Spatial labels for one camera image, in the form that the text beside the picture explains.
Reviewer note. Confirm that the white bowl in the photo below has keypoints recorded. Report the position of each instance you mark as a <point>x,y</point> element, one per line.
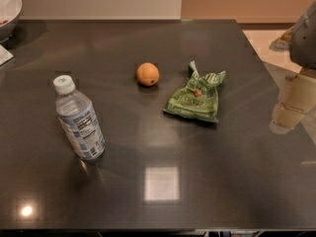
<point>10,11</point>

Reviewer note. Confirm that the green jalapeno chip bag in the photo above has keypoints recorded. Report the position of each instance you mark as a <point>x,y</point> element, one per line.
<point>198,97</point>

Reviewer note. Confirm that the white paper sheet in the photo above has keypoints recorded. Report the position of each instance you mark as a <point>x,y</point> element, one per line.
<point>5,55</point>

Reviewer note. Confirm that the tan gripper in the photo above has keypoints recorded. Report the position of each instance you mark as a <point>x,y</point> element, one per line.
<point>305,43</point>

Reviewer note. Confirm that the clear plastic water bottle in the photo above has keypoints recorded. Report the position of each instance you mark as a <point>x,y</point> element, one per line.
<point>78,119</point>

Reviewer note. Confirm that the orange round fruit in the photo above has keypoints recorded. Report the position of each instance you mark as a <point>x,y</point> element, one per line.
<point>147,74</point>

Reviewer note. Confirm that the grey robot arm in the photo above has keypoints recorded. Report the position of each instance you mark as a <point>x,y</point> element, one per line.
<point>302,43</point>

